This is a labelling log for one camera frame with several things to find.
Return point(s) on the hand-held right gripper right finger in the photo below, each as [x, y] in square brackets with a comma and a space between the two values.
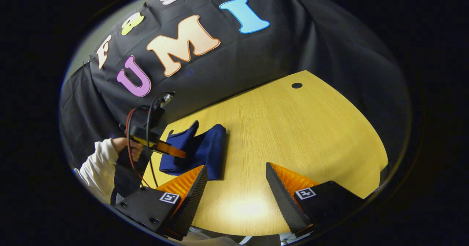
[282, 198]

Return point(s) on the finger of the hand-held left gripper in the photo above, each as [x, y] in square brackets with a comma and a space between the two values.
[172, 151]

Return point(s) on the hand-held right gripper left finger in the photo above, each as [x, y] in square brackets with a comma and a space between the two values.
[196, 194]

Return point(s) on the blue denim jeans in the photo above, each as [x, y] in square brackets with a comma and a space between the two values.
[212, 147]

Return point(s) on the black backdrop cloth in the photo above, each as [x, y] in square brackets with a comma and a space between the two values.
[293, 44]

